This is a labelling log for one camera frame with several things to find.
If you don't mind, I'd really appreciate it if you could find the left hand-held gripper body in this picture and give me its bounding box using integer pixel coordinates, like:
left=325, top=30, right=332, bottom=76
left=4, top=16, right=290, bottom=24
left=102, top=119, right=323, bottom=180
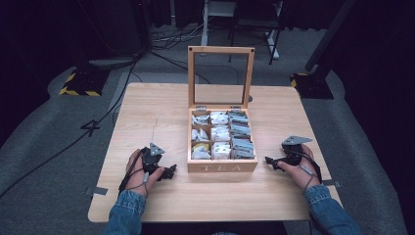
left=140, top=142, right=166, bottom=174

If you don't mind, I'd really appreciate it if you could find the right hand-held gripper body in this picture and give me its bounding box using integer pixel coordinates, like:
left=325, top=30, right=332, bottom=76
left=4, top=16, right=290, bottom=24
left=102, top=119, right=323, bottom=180
left=280, top=135, right=314, bottom=166

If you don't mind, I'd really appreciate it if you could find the wooden tea box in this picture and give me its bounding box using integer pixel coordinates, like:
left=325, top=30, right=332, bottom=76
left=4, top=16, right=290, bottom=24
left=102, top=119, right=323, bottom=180
left=186, top=45, right=259, bottom=173

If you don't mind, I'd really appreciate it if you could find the person's right hand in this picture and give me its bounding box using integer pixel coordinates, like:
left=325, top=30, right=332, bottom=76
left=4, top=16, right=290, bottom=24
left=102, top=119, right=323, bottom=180
left=277, top=144, right=323, bottom=192

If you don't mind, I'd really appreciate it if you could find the person's left hand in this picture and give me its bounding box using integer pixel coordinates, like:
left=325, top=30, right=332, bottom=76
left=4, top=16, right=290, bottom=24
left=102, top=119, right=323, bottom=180
left=124, top=148, right=166, bottom=199

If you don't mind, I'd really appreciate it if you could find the yellow tea bag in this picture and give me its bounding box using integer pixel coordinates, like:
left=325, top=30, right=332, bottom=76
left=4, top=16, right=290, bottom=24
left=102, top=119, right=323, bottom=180
left=192, top=143, right=210, bottom=156

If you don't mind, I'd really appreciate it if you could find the row of grey tea packets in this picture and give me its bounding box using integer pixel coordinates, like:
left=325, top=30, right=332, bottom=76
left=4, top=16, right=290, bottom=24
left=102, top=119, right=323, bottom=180
left=227, top=110, right=256, bottom=161

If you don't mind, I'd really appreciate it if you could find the grey tape strip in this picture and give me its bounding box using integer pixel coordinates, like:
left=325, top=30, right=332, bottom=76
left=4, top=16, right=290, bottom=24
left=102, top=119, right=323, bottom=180
left=85, top=185, right=109, bottom=197
left=322, top=179, right=343, bottom=189

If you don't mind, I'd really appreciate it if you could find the pile of white tea bags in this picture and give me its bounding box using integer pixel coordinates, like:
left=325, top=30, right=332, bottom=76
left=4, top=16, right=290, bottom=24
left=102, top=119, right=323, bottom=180
left=191, top=111, right=232, bottom=161

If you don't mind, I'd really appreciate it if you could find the stand base with grey pole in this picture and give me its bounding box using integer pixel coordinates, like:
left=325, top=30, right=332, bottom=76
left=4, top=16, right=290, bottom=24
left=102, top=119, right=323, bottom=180
left=290, top=0, right=357, bottom=100

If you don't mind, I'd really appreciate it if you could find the stand base with yellow stripes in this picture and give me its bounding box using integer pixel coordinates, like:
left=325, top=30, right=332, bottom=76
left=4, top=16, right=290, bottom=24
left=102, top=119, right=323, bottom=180
left=59, top=67, right=111, bottom=98

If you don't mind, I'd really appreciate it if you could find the black chair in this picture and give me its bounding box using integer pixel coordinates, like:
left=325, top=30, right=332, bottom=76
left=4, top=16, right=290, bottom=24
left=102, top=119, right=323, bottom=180
left=227, top=0, right=284, bottom=66

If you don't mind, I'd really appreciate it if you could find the right hand-held gripper cable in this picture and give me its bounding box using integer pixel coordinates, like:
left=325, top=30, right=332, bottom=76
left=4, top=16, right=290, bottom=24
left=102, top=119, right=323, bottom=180
left=295, top=150, right=323, bottom=194

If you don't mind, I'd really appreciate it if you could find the hand-held gripper cable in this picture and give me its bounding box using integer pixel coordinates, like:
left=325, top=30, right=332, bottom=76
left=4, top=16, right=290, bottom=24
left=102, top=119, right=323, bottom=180
left=117, top=147, right=151, bottom=199
left=295, top=150, right=323, bottom=194

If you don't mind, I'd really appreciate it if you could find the left hand-held gripper cable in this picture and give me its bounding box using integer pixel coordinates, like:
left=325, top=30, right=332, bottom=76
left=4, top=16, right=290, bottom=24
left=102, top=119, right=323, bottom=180
left=117, top=147, right=151, bottom=199

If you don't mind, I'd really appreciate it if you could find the long black floor cable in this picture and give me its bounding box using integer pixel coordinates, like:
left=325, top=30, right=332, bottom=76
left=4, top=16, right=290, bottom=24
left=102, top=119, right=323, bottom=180
left=0, top=58, right=140, bottom=199

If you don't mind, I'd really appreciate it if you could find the bundle of floor cables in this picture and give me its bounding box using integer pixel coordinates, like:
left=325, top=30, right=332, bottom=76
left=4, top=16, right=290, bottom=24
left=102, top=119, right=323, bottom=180
left=148, top=23, right=213, bottom=85

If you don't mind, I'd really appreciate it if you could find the white desk frame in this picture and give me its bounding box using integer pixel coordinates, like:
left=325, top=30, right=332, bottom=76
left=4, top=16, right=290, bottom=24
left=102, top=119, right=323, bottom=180
left=200, top=0, right=281, bottom=61

